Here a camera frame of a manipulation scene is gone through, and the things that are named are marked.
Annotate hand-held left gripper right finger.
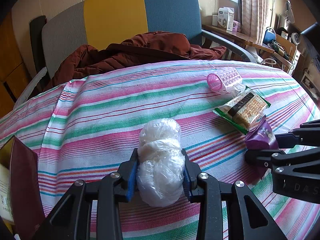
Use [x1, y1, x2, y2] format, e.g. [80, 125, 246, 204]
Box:
[181, 149, 288, 240]

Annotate white box with green label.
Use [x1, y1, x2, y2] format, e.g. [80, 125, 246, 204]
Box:
[217, 7, 234, 28]

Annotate patterned curtain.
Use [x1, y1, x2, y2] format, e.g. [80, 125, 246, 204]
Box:
[237, 0, 277, 44]

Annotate brown padded jacket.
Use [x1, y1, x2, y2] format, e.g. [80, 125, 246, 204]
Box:
[49, 31, 227, 90]

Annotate green-edged cracker packet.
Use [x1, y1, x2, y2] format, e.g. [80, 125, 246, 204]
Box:
[212, 86, 271, 134]

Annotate maroon box with gold lining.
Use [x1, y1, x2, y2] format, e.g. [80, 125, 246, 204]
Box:
[0, 135, 45, 240]

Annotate white printed carton box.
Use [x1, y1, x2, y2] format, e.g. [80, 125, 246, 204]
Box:
[0, 162, 14, 224]

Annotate grey yellow blue sofa chair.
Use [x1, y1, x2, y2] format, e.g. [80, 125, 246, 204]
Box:
[16, 0, 257, 105]

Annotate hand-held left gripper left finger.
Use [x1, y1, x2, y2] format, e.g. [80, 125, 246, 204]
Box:
[44, 148, 139, 240]

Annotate white cable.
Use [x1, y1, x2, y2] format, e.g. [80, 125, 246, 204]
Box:
[257, 58, 277, 68]

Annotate wooden cabinet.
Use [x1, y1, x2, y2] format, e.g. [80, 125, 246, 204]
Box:
[0, 12, 33, 115]

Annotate purple snack packet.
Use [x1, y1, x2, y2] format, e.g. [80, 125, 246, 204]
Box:
[244, 118, 280, 180]

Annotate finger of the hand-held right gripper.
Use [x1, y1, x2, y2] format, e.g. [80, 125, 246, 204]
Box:
[244, 146, 320, 175]
[274, 120, 320, 147]

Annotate long plastic-wrapped white bundle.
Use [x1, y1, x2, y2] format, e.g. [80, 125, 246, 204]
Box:
[136, 117, 185, 207]

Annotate pink hair roller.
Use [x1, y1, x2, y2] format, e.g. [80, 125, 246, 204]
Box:
[206, 68, 244, 96]

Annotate striped blanket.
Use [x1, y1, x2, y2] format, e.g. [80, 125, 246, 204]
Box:
[0, 59, 320, 240]

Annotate clear plastic piece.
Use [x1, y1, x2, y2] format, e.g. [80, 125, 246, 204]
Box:
[231, 84, 248, 98]

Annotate wooden side table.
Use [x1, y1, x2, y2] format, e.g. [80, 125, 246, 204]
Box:
[201, 24, 273, 55]

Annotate black panel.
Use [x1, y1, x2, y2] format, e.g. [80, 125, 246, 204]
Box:
[29, 15, 48, 80]

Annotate blue round object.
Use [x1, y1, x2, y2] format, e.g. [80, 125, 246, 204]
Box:
[264, 27, 278, 46]

